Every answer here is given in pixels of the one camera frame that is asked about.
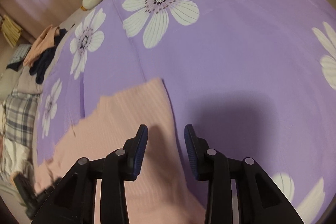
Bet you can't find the pink knit sweater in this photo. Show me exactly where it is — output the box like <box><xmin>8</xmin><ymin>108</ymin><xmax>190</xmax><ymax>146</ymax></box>
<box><xmin>34</xmin><ymin>78</ymin><xmax>205</xmax><ymax>223</ymax></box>

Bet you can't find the blue striped pillow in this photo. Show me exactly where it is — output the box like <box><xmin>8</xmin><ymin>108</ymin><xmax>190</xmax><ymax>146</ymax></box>
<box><xmin>7</xmin><ymin>44</ymin><xmax>32</xmax><ymax>65</ymax></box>

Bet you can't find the folded pink garment on pile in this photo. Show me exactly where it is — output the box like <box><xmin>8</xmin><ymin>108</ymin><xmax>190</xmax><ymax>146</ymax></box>
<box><xmin>23</xmin><ymin>25</ymin><xmax>60</xmax><ymax>67</ymax></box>

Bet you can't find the purple floral bedspread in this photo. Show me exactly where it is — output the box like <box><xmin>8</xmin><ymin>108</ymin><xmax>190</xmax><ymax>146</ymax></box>
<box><xmin>34</xmin><ymin>0</ymin><xmax>335</xmax><ymax>223</ymax></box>

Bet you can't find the dark navy folded garment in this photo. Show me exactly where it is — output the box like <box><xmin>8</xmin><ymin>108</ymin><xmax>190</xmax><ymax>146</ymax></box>
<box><xmin>27</xmin><ymin>28</ymin><xmax>67</xmax><ymax>85</ymax></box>

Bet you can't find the beige tassel hanging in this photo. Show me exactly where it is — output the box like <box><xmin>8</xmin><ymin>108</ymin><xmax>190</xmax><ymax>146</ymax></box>
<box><xmin>1</xmin><ymin>15</ymin><xmax>23</xmax><ymax>48</ymax></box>

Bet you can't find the grey pillow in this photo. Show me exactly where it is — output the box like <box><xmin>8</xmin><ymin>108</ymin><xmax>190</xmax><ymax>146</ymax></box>
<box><xmin>1</xmin><ymin>67</ymin><xmax>43</xmax><ymax>101</ymax></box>

